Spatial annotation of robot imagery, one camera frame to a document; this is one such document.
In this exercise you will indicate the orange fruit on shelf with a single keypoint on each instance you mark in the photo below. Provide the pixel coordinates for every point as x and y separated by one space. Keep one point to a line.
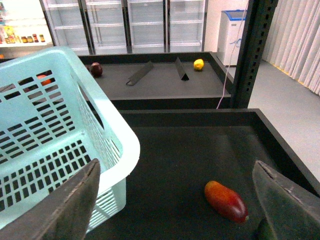
44 80

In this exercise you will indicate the red orange mango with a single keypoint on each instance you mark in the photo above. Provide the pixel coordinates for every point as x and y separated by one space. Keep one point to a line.
226 202

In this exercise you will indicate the black triangular divider bar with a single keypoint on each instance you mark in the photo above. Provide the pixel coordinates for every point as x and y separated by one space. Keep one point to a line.
180 70

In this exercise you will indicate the black perforated rack post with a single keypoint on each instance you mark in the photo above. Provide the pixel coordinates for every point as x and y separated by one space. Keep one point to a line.
258 21

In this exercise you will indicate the gray right gripper left finger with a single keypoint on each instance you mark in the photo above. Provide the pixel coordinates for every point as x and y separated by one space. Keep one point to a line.
64 214

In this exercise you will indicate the yellow lemon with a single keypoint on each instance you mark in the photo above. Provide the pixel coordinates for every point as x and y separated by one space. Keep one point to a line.
198 64

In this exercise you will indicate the gray right gripper right finger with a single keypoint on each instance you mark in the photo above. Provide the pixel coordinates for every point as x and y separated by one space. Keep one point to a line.
292 212

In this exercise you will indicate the white chest freezer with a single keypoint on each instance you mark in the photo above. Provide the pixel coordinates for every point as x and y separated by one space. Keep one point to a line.
230 36

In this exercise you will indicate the dark purple eggplant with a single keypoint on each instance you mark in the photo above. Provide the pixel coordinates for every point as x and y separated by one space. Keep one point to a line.
96 69

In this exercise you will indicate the glass door display fridges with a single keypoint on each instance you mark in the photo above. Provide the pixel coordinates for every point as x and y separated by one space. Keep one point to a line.
110 27

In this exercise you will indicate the light blue plastic basket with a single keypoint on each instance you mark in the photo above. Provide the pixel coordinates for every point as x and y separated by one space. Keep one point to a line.
48 133

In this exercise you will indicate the flat black divider bar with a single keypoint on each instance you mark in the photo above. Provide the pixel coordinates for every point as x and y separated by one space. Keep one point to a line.
140 73

